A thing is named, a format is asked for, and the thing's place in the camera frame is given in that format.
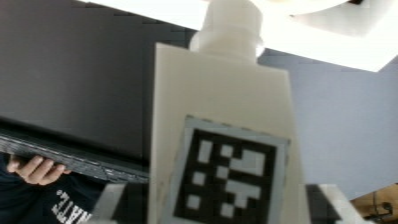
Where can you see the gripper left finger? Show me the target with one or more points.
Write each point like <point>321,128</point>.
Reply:
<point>120,206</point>

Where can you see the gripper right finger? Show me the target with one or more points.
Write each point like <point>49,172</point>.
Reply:
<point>330,209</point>

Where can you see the person's hand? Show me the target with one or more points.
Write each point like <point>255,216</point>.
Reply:
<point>39,170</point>

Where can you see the dark printed shirt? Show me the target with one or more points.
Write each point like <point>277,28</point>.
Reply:
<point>51,204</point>

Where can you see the black laptop keyboard edge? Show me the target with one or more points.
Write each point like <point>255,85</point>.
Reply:
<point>30,141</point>

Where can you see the white right wall bar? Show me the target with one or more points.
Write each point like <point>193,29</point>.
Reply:
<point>344,35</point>

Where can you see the white wall bar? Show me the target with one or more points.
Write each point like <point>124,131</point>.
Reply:
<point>179,12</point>
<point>344,35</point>

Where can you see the white front wall bar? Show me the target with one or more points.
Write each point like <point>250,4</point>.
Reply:
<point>179,12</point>

